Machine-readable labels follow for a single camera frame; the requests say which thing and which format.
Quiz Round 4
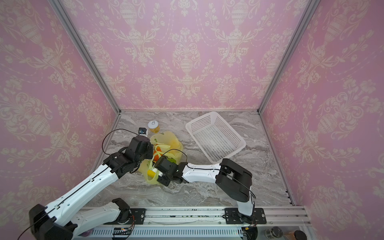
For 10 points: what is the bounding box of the yellow plastic bag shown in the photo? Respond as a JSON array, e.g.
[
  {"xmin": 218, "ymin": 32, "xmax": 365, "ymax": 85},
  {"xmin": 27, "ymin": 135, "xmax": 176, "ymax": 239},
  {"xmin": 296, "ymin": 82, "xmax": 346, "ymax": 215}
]
[{"xmin": 139, "ymin": 131, "xmax": 184, "ymax": 185}]

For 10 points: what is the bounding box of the white plastic basket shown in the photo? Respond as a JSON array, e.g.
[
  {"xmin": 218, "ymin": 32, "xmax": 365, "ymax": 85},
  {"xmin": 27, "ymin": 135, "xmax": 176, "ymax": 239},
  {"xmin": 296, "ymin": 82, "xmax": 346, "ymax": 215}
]
[{"xmin": 186, "ymin": 112, "xmax": 246, "ymax": 164}]

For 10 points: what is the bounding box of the green toy fruit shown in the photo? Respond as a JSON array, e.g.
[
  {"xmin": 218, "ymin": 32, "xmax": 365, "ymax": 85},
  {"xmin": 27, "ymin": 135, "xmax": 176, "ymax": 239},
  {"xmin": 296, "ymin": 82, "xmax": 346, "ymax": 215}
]
[{"xmin": 168, "ymin": 158, "xmax": 178, "ymax": 164}]

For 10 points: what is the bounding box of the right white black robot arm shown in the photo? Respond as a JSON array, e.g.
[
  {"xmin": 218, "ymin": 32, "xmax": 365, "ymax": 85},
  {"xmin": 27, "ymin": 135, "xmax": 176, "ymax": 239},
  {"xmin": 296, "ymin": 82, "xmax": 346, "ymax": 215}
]
[{"xmin": 154, "ymin": 156, "xmax": 254, "ymax": 218}]

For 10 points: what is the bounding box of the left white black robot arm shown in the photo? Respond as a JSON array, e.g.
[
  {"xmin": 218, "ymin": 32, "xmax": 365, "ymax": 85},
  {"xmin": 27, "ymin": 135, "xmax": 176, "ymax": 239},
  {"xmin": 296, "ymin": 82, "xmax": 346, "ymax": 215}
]
[{"xmin": 29, "ymin": 135, "xmax": 154, "ymax": 240}]

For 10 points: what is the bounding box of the orange toy fruit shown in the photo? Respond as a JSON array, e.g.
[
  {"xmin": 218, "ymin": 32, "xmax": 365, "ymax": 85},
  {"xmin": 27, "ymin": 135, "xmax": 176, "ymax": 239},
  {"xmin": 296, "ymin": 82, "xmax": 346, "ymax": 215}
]
[{"xmin": 153, "ymin": 145, "xmax": 163, "ymax": 162}]

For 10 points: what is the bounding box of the yellow green toy mango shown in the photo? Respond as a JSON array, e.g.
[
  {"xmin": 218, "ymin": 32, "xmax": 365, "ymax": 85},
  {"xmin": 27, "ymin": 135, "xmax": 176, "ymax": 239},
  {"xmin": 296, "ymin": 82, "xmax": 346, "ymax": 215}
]
[{"xmin": 147, "ymin": 170, "xmax": 156, "ymax": 179}]

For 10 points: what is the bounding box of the small jar white lid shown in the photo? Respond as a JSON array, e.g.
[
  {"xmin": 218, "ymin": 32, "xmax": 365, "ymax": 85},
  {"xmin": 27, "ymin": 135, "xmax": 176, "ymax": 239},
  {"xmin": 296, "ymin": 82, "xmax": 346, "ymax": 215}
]
[{"xmin": 148, "ymin": 120, "xmax": 160, "ymax": 134}]

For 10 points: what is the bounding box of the round metal tin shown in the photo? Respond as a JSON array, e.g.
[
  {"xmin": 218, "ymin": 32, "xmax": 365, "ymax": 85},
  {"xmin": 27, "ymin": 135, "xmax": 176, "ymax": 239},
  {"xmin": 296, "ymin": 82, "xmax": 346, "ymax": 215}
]
[{"xmin": 264, "ymin": 226, "xmax": 284, "ymax": 240}]

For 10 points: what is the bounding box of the black round knob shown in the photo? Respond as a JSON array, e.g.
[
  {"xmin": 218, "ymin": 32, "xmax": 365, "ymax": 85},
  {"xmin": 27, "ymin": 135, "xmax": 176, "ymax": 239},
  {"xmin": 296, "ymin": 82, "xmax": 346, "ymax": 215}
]
[{"xmin": 294, "ymin": 230, "xmax": 308, "ymax": 240}]

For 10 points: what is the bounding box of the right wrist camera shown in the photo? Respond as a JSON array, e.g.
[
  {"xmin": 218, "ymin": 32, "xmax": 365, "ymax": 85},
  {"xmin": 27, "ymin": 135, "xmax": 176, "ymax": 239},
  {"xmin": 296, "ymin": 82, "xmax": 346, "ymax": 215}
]
[{"xmin": 151, "ymin": 166, "xmax": 163, "ymax": 177}]

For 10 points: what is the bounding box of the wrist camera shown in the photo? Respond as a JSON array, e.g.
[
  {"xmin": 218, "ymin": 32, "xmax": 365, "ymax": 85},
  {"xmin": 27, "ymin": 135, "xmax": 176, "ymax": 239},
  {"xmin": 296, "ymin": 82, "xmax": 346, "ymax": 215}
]
[
  {"xmin": 151, "ymin": 166, "xmax": 163, "ymax": 177},
  {"xmin": 138, "ymin": 127, "xmax": 148, "ymax": 137}
]

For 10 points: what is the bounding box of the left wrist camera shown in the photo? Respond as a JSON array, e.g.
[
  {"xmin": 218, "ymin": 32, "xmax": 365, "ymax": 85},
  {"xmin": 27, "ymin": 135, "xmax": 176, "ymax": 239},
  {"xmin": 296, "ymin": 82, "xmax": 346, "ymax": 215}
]
[{"xmin": 138, "ymin": 127, "xmax": 148, "ymax": 137}]

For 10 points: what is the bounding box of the aluminium rail base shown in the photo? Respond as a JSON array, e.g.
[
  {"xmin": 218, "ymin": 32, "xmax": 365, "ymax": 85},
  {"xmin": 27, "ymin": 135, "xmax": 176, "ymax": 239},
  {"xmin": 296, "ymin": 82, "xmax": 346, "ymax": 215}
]
[{"xmin": 75, "ymin": 206, "xmax": 316, "ymax": 240}]

